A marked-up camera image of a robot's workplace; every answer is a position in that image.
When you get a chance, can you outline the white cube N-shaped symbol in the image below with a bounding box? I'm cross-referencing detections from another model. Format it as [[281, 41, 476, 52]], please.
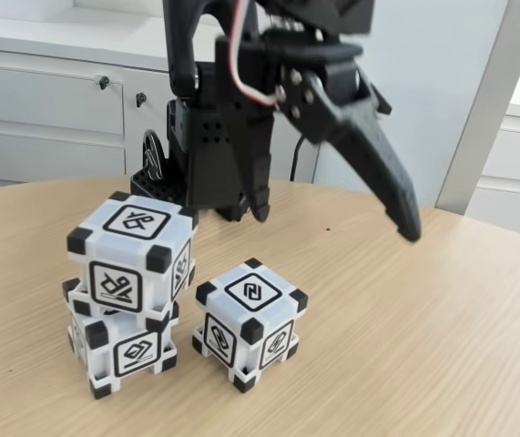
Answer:
[[191, 258, 310, 393]]

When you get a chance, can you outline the white cube crossed-lines symbol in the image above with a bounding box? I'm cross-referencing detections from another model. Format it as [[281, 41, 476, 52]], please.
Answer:
[[66, 190, 199, 333]]

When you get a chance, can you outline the black clamp knob disc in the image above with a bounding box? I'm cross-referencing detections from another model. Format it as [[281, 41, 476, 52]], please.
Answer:
[[140, 129, 169, 183]]

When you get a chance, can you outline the white drawer unit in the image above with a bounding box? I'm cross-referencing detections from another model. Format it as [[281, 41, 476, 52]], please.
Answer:
[[463, 67, 520, 242]]

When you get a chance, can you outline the white cube stacked-squares symbol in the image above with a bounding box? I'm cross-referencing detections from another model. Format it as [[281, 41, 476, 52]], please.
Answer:
[[61, 277, 179, 401]]

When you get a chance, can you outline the white low cabinet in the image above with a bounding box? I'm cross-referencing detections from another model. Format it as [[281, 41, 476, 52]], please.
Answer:
[[0, 15, 333, 191]]

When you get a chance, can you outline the black camera cable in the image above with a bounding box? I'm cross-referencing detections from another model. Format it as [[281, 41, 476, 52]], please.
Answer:
[[290, 136, 309, 181]]

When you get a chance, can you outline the white red servo cable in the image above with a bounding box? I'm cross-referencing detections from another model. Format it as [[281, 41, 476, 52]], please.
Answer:
[[229, 0, 288, 109]]

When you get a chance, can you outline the grey metal post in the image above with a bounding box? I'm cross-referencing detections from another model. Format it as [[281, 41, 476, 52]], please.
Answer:
[[434, 0, 520, 216]]

